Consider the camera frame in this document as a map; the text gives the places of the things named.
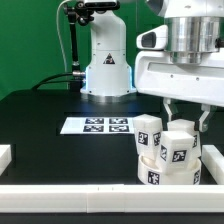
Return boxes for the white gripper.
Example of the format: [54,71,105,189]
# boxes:
[134,25,224,132]

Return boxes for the white round stool seat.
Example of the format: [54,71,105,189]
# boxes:
[138,155,201,185]

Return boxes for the white right barrier block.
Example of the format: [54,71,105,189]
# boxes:
[201,145,224,185]

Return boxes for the white barrier block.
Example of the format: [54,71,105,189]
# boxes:
[0,145,12,176]
[201,145,224,185]

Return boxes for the white marker sheet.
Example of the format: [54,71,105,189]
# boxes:
[60,117,134,135]

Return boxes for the white front barrier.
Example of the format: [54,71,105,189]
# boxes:
[0,185,224,213]

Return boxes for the white left barrier block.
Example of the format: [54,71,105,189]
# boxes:
[0,145,12,176]

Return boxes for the camera on mount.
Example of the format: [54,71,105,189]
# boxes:
[84,0,120,10]

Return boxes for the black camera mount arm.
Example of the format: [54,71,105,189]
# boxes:
[63,1,93,74]

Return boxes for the black cables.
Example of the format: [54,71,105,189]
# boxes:
[31,72,86,91]

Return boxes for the white cable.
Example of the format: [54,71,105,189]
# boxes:
[55,0,73,74]

